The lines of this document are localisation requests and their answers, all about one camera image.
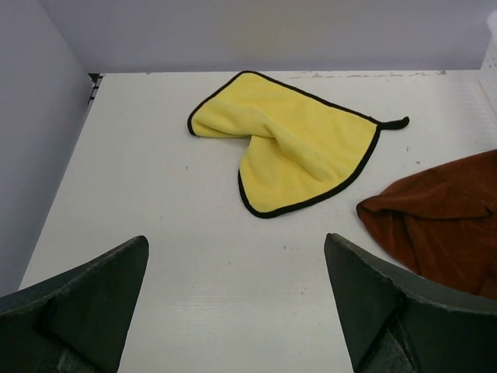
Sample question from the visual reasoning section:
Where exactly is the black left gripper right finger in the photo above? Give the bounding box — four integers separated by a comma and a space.
324, 233, 496, 372

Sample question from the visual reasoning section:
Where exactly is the yellow microfiber towel black trim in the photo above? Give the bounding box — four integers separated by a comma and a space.
187, 71, 409, 218

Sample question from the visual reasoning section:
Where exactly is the brown microfiber towel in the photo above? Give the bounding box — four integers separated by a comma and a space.
356, 151, 496, 299

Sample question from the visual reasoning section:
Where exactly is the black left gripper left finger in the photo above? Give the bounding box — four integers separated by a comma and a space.
1, 235, 149, 372

